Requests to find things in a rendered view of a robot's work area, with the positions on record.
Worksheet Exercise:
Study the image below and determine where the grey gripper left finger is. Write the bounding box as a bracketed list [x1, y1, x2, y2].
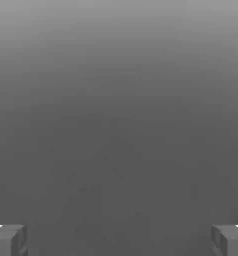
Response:
[0, 224, 29, 256]

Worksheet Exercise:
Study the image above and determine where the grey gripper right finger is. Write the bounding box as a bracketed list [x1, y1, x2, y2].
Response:
[210, 224, 238, 256]

